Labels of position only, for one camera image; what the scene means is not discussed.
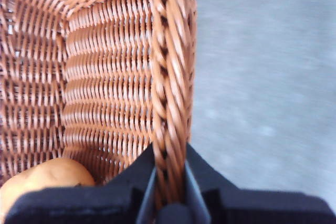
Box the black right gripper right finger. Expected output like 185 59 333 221
183 143 247 224

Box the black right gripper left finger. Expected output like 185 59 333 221
103 142 157 224

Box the brown potato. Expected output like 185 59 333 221
0 157 96 210

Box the brown woven wicker basket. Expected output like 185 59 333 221
0 0 198 210

